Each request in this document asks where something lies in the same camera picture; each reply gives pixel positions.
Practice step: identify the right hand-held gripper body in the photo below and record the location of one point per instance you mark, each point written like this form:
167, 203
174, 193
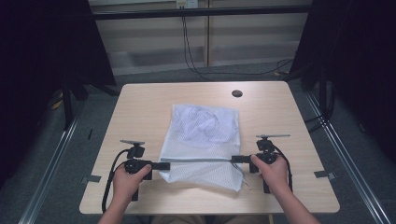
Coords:
266, 155

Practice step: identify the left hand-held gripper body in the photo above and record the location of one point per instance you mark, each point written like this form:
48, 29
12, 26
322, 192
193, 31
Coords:
135, 165

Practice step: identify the white mesh laundry bag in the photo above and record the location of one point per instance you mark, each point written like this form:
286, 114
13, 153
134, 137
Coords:
202, 174

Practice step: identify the person's left hand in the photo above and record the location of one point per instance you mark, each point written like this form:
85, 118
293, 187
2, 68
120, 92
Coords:
127, 183

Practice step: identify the person's right hand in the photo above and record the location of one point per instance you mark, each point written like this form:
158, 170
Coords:
274, 175

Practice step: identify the grey tape strip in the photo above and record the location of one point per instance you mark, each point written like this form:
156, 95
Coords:
91, 179
323, 174

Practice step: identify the white garment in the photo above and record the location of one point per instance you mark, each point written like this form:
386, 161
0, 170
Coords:
202, 123

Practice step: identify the black stand pole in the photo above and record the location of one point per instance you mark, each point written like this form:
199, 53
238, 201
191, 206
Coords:
323, 93

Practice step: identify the black stand leg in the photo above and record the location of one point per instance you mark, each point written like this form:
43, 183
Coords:
67, 105

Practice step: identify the yellow object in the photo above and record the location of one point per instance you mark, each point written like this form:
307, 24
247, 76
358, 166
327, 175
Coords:
57, 101

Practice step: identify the black curtain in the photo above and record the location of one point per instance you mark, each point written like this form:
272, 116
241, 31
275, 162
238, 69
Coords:
37, 62
358, 62

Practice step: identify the black horizontal bar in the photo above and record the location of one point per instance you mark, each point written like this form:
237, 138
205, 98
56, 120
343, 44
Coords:
202, 13

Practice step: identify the metal floor rail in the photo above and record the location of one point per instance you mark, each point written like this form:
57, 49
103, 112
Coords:
46, 177
348, 174

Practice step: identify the white wall outlet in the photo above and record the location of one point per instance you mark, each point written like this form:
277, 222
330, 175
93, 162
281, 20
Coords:
186, 3

